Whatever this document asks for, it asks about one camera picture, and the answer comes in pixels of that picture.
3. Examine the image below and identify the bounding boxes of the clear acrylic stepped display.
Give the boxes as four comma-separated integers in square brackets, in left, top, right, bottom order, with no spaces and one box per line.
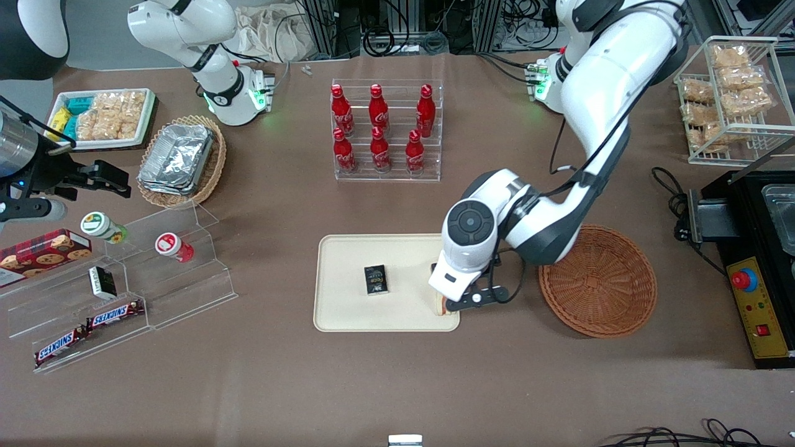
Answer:
[0,201,239,374]

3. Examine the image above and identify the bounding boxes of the light wicker basket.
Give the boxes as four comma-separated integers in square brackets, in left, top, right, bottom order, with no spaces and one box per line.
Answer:
[136,114,228,210]

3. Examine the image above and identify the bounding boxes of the rice cracker snack packet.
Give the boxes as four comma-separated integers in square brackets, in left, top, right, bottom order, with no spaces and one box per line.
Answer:
[720,86,775,118]
[681,79,716,104]
[112,91,148,140]
[711,44,750,69]
[76,93,117,142]
[717,65,766,91]
[679,102,722,129]
[686,124,726,153]

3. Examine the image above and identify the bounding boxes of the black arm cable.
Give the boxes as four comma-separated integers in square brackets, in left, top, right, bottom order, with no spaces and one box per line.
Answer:
[549,0,687,187]

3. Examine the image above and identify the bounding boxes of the red cola bottle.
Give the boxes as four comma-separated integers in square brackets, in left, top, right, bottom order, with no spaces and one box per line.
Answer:
[332,127,358,175]
[330,84,355,138]
[368,84,391,135]
[405,129,427,176]
[370,126,393,174]
[416,84,437,139]

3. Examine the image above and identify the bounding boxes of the brown wicker basket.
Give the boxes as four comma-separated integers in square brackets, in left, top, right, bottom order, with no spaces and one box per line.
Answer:
[538,224,658,339]

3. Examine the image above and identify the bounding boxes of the aluminium frame rack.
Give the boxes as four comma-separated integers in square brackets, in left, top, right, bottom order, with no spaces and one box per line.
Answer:
[297,0,563,58]

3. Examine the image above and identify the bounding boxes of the black floor cables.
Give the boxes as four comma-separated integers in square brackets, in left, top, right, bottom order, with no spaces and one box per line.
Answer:
[596,418,780,447]

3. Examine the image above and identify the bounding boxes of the black sealing machine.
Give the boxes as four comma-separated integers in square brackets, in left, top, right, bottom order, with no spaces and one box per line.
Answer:
[686,168,795,264]

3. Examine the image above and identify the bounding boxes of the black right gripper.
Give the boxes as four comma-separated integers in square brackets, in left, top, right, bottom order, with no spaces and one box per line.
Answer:
[24,140,133,203]

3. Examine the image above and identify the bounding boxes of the white wire rack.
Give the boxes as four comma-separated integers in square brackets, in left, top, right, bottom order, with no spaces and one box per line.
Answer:
[675,35,795,166]

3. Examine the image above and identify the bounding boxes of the white rectangular snack tray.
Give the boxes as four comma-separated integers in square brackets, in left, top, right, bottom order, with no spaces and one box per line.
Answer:
[46,88,157,151]

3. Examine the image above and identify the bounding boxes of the white cloth bag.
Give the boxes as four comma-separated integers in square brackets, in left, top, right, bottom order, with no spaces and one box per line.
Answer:
[235,5,314,64]

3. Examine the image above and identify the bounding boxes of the clear acrylic bottle rack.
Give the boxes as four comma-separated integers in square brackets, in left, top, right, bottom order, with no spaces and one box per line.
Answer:
[330,78,444,183]

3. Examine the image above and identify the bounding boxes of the coiled black cable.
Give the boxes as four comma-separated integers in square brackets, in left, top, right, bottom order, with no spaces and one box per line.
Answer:
[362,28,449,58]

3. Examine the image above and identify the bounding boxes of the small black white box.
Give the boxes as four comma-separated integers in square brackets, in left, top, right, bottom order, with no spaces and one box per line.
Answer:
[88,265,118,300]

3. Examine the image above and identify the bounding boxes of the green lidded drink bottle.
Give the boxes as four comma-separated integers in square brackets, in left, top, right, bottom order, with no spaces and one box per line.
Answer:
[80,211,129,245]

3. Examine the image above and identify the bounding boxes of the red lidded drink bottle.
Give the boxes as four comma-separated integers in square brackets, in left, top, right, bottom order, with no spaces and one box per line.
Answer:
[155,232,195,263]

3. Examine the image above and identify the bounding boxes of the black machine power cable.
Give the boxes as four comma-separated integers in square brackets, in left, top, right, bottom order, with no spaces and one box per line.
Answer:
[650,166,729,278]

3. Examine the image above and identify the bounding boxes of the beige plastic tray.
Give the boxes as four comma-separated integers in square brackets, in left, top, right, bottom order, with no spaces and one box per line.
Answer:
[313,233,461,333]

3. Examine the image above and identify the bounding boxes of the aluminium foil tray stack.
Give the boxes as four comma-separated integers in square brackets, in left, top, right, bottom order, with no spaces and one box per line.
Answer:
[137,122,216,197]

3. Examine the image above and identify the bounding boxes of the red cookie box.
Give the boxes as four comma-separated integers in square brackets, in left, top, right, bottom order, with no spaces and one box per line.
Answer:
[0,228,93,288]

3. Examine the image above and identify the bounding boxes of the Snickers chocolate bar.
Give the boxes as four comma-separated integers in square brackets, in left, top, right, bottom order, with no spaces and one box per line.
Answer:
[85,299,145,330]
[34,327,89,368]

